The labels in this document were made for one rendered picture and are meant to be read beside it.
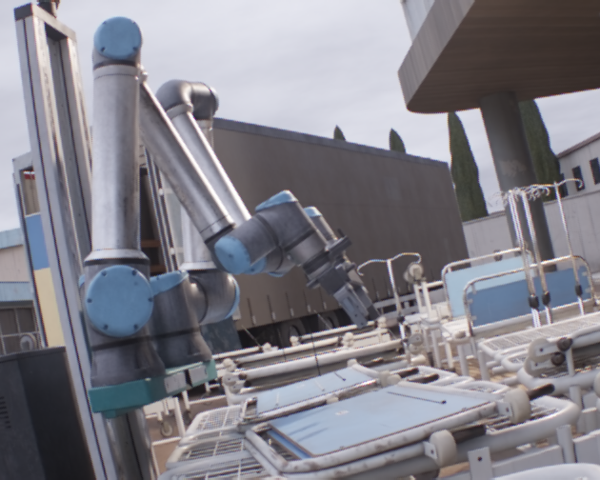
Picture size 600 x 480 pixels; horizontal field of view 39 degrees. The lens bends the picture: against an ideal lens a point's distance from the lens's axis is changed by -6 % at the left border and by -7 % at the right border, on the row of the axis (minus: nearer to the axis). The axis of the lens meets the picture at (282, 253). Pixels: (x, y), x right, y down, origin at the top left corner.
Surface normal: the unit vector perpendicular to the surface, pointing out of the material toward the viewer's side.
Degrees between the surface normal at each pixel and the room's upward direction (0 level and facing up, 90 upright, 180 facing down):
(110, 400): 90
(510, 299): 90
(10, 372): 90
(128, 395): 90
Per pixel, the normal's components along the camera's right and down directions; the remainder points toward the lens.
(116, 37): 0.23, -0.25
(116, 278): 0.25, -0.04
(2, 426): -0.17, -0.04
